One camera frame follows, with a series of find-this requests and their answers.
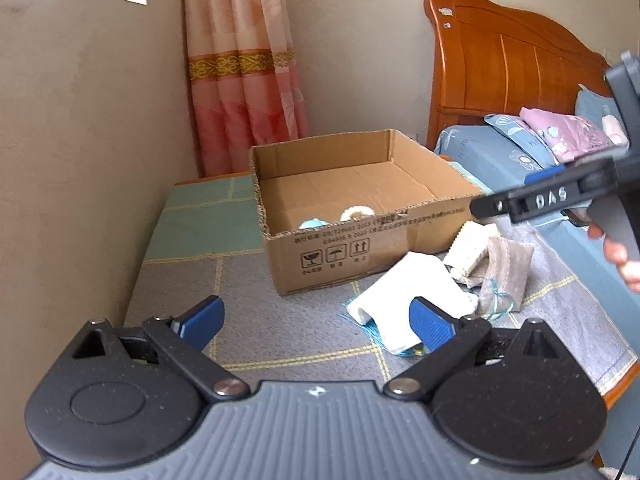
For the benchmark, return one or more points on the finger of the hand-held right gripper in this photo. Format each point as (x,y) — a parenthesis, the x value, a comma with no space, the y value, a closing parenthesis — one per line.
(530,204)
(545,176)

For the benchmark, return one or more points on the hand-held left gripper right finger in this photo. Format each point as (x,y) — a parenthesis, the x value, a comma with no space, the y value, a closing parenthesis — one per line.
(430,325)

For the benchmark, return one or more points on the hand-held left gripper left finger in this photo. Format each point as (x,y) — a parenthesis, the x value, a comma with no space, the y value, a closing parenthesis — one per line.
(202,317)

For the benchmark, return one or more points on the white pouch with teal tassel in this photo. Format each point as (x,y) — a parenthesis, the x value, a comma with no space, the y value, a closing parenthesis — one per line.
(405,285)

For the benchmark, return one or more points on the cream knitted cloth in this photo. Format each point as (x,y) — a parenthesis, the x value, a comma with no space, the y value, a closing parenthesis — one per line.
(470,250)

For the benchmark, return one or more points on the cardboard box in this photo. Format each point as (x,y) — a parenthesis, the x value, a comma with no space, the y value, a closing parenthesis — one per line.
(350,240)

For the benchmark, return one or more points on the cream soft toy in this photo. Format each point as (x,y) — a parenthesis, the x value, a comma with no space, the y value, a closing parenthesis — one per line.
(614,130)

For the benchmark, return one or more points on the light blue soft ball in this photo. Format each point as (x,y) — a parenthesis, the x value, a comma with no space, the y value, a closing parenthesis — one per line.
(312,224)

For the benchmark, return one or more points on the person's right hand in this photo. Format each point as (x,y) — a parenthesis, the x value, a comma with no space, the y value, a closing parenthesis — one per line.
(617,260)

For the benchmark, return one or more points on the pink folded quilt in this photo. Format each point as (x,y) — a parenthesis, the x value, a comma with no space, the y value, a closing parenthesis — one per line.
(565,132)

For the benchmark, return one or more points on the blue floral pillow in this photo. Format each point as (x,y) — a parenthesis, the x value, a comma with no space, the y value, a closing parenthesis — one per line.
(515,132)

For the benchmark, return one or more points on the blue sheeted bed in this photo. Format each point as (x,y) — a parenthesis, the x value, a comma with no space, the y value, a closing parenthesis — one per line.
(480,155)

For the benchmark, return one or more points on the plain blue pillow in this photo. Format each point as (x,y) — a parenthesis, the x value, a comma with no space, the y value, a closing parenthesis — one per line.
(592,105)

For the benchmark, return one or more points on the wooden bed headboard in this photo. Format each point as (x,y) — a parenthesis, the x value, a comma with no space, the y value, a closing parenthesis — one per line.
(510,55)

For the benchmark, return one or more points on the white tape roll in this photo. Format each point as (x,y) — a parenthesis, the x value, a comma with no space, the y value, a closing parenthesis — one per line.
(356,212)

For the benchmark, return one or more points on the pink patterned curtain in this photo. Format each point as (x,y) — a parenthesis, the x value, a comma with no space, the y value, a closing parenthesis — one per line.
(240,60)

